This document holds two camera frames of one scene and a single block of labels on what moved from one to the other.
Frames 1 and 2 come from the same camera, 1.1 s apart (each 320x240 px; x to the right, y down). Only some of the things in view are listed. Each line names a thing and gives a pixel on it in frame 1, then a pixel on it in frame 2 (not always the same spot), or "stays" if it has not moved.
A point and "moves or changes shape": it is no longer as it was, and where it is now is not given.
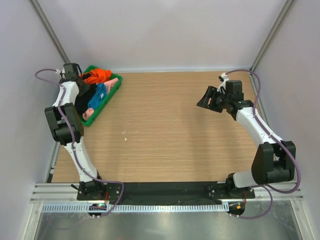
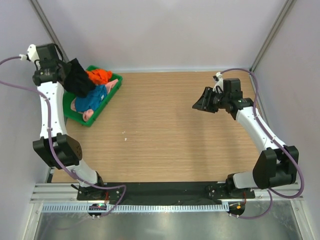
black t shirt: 81,102 moves or changes shape
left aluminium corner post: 55,38 stays
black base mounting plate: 219,190 stays
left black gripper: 85,88 -> 66,67
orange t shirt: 97,76 stays
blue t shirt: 98,96 stays
